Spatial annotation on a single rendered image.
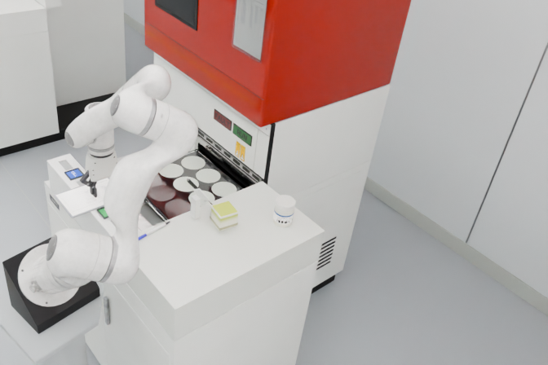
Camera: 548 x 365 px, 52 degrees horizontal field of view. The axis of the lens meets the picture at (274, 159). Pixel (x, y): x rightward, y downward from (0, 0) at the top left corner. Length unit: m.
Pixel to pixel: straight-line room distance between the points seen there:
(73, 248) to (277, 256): 0.72
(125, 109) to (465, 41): 2.23
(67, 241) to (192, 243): 0.56
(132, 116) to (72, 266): 0.40
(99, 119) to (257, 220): 0.67
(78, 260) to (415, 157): 2.54
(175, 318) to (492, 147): 2.12
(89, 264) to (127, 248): 0.10
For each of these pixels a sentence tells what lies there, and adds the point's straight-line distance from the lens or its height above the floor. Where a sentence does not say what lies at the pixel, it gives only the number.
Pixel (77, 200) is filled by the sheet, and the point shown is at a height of 0.96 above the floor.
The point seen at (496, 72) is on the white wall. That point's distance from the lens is 3.19.
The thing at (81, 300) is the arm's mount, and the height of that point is 0.85.
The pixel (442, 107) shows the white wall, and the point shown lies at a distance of 3.41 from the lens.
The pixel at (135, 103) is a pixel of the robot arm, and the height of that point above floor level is 1.60.
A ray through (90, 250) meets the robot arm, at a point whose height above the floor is 1.26.
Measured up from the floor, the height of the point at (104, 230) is 0.95.
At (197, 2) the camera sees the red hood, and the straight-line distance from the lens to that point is 2.20.
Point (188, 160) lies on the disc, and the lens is 2.41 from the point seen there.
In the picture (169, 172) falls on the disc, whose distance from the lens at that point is 2.34.
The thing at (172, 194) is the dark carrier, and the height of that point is 0.90.
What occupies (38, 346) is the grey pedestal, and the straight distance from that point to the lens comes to 1.87.
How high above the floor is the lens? 2.27
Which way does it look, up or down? 34 degrees down
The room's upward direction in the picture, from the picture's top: 8 degrees clockwise
